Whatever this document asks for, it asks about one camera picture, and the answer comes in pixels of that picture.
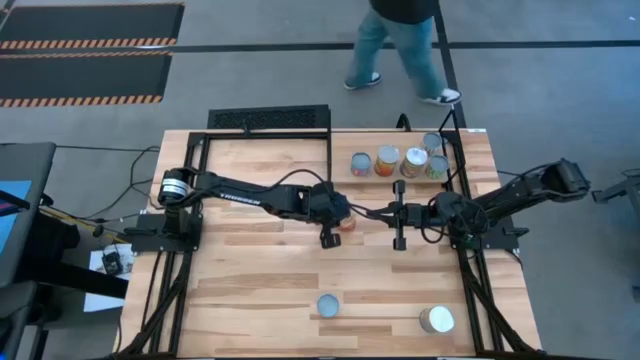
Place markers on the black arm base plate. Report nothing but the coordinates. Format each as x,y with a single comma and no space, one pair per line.
500,236
145,240

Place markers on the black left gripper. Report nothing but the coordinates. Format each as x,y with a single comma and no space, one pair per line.
330,202

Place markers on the white paper sheet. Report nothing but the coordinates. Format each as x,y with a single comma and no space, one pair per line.
107,300

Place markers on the small black device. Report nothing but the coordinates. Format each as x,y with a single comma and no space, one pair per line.
112,262

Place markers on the grey top brown can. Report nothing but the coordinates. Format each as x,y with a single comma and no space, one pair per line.
432,141

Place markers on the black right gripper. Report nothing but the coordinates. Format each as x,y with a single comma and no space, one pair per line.
417,214

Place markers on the teal pink label small can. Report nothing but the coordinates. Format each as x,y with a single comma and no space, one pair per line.
361,164

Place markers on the red orange small can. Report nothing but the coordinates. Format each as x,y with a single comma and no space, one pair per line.
348,225

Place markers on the black perforated metal panel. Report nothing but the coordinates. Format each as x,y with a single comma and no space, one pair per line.
265,119

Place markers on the yellow green label large can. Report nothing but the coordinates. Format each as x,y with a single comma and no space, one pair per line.
415,159

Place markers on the blue-grey top small can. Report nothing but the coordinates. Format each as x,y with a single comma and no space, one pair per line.
328,306

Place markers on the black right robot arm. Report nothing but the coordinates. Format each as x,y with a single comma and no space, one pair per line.
515,192

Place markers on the large silver can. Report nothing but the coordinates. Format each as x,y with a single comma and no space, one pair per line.
439,318

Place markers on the orange label can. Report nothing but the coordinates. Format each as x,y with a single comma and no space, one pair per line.
387,156

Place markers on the person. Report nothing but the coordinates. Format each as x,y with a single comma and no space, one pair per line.
415,50

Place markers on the blue panel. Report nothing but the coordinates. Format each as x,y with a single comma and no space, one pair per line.
7,230

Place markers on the black aluminium table frame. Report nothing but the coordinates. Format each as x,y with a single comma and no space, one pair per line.
270,135

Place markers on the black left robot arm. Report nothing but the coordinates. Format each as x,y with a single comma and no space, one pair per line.
235,192

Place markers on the black tripod stand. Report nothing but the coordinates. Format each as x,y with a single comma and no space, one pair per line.
615,192

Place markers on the hazard-striped black floor mat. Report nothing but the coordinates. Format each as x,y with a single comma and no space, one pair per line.
80,75
90,22

